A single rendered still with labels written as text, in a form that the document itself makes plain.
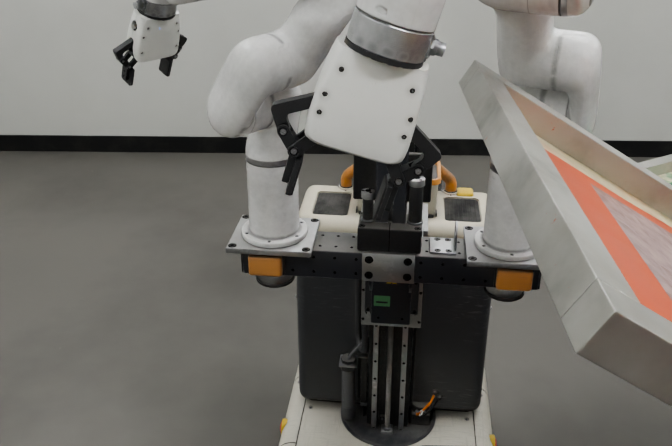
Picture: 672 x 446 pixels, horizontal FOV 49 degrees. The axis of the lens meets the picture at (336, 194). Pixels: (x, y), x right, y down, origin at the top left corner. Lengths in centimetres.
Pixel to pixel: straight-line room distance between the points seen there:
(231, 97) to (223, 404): 174
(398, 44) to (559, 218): 20
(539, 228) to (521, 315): 268
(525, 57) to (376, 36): 55
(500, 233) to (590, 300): 85
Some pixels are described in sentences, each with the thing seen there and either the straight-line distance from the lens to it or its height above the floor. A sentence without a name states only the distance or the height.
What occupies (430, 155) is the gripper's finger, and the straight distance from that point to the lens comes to 72.
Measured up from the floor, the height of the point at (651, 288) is 144.
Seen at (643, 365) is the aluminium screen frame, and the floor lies 151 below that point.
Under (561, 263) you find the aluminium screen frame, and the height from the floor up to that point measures 154.
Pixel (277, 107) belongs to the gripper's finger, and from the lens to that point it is 70.
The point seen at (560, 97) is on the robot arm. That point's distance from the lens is 125.
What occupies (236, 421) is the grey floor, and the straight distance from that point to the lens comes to 270.
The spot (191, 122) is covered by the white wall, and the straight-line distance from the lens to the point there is 486.
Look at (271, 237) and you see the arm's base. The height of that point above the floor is 115.
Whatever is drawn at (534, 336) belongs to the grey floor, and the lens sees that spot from 317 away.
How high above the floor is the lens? 180
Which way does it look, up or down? 25 degrees down
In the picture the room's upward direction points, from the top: straight up
